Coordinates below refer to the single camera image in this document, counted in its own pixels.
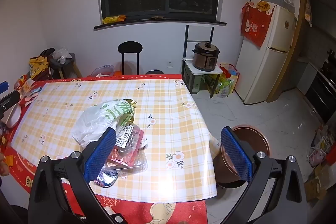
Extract green electric kettle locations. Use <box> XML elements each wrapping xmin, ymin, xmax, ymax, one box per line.
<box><xmin>191</xmin><ymin>74</ymin><xmax>206</xmax><ymax>95</ymax></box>

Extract white bowl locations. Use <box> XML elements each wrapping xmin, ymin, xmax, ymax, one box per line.
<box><xmin>6</xmin><ymin>102</ymin><xmax>25</xmax><ymax>128</ymax></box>

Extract grey kitchen cabinet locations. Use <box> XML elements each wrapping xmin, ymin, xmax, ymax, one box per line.
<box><xmin>297</xmin><ymin>61</ymin><xmax>320</xmax><ymax>95</ymax></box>

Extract cream two-door fridge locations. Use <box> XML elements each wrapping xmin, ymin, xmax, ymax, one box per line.
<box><xmin>234</xmin><ymin>2</ymin><xmax>298</xmax><ymax>106</ymax></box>

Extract cardboard boxes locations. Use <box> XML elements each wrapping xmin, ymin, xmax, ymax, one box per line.
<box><xmin>304</xmin><ymin>163</ymin><xmax>332</xmax><ymax>201</ymax></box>

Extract pile of floor bags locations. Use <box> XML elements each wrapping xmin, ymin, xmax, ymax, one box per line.
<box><xmin>307</xmin><ymin>124</ymin><xmax>336</xmax><ymax>169</ymax></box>

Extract yellow printed bag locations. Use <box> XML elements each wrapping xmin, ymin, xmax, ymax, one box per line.
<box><xmin>28</xmin><ymin>56</ymin><xmax>51</xmax><ymax>75</ymax></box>

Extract black round-back chair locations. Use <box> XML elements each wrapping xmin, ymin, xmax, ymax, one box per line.
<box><xmin>118</xmin><ymin>41</ymin><xmax>144</xmax><ymax>76</ymax></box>

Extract black round stool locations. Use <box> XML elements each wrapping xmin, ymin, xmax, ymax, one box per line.
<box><xmin>217</xmin><ymin>179</ymin><xmax>246</xmax><ymax>189</ymax></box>

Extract brown round trash bin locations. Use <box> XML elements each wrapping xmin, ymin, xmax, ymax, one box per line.
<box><xmin>212</xmin><ymin>124</ymin><xmax>271</xmax><ymax>189</ymax></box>

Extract red meat wrapper white label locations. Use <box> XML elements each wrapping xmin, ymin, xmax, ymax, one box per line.
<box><xmin>106</xmin><ymin>123</ymin><xmax>148</xmax><ymax>163</ymax></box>

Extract clear plastic container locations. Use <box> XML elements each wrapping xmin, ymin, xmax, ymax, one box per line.
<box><xmin>91</xmin><ymin>64</ymin><xmax>115</xmax><ymax>77</ymax></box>

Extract wooden door frame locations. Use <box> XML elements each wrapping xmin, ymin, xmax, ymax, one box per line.
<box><xmin>266</xmin><ymin>0</ymin><xmax>313</xmax><ymax>104</ymax></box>

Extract pink and blue spoons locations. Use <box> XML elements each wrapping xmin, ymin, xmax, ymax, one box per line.
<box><xmin>24</xmin><ymin>87</ymin><xmax>43</xmax><ymax>105</ymax></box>

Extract white plastic bag green print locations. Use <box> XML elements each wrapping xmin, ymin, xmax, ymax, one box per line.
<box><xmin>72</xmin><ymin>99</ymin><xmax>137</xmax><ymax>147</ymax></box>

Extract grey wooden-leg stool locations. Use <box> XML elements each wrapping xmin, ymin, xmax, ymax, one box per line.
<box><xmin>49</xmin><ymin>53</ymin><xmax>82</xmax><ymax>80</ymax></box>

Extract crumpled clear plastic bag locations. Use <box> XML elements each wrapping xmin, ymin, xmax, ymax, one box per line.
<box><xmin>52</xmin><ymin>48</ymin><xmax>72</xmax><ymax>64</ymax></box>

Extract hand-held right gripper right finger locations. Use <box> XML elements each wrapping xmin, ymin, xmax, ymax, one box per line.
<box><xmin>219</xmin><ymin>126</ymin><xmax>307</xmax><ymax>224</ymax></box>

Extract small blue white packet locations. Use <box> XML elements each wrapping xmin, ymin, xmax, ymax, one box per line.
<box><xmin>94</xmin><ymin>170</ymin><xmax>118</xmax><ymax>188</ymax></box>

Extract black metal rack white shelf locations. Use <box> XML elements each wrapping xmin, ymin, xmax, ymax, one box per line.
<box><xmin>182</xmin><ymin>25</ymin><xmax>224</xmax><ymax>99</ymax></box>

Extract red yellow shopping bag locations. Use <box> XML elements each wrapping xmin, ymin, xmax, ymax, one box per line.
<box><xmin>216</xmin><ymin>63</ymin><xmax>240</xmax><ymax>98</ymax></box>

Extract black built-in oven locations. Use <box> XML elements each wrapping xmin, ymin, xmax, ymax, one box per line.
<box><xmin>305</xmin><ymin>49</ymin><xmax>336</xmax><ymax>124</ymax></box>

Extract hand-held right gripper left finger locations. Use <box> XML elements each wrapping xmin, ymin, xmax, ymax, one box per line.
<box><xmin>28</xmin><ymin>127</ymin><xmax>124</xmax><ymax>224</ymax></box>

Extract red printed cloth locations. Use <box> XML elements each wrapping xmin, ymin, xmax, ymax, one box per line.
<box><xmin>241</xmin><ymin>0</ymin><xmax>275</xmax><ymax>47</ymax></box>

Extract brown electric pressure cooker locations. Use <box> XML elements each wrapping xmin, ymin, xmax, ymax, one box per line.
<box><xmin>192</xmin><ymin>42</ymin><xmax>220</xmax><ymax>72</ymax></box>

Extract yellow snack packet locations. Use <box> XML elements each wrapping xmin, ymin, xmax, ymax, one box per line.
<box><xmin>102</xmin><ymin>15</ymin><xmax>127</xmax><ymax>25</ymax></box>

